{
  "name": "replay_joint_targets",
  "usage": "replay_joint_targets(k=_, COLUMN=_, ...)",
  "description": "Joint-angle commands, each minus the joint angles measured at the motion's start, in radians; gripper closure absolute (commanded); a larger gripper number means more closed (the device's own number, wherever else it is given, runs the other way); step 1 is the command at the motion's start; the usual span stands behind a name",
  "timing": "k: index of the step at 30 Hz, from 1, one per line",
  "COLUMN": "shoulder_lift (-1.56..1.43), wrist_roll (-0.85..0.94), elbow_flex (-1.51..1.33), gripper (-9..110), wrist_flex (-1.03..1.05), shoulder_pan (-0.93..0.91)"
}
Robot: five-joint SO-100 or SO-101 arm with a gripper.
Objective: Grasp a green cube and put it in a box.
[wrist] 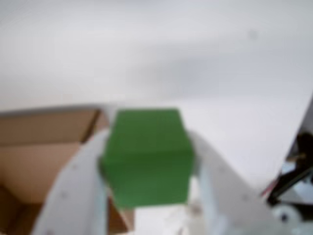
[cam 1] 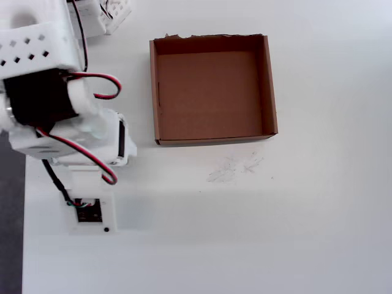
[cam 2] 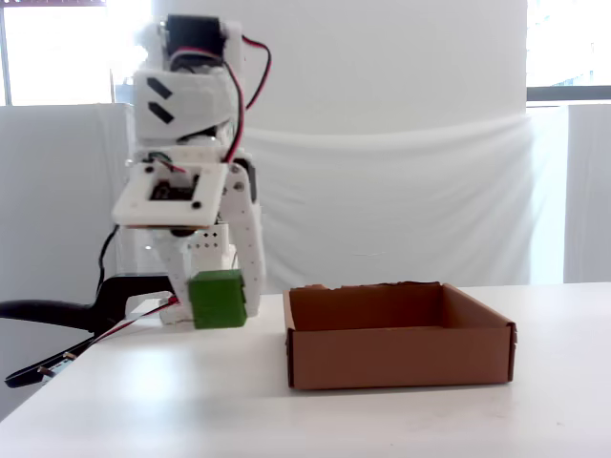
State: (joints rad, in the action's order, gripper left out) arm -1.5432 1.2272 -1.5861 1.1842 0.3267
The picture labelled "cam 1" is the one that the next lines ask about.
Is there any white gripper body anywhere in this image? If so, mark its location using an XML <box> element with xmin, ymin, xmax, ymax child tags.
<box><xmin>8</xmin><ymin>106</ymin><xmax>138</xmax><ymax>168</ymax></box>

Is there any brown cardboard box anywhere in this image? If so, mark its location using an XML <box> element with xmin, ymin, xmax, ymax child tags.
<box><xmin>149</xmin><ymin>32</ymin><xmax>279</xmax><ymax>148</ymax></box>

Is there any white perforated plastic base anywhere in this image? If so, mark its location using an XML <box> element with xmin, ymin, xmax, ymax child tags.
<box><xmin>67</xmin><ymin>0</ymin><xmax>133</xmax><ymax>39</ymax></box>

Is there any black camera cable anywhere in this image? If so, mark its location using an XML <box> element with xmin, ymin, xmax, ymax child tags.
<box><xmin>41</xmin><ymin>158</ymin><xmax>76</xmax><ymax>206</ymax></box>

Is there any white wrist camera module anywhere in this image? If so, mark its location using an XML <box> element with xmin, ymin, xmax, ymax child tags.
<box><xmin>67</xmin><ymin>165</ymin><xmax>119</xmax><ymax>236</ymax></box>

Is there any thin wire bundle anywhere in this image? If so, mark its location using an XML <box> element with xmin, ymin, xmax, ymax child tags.
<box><xmin>99</xmin><ymin>0</ymin><xmax>113</xmax><ymax>20</ymax></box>

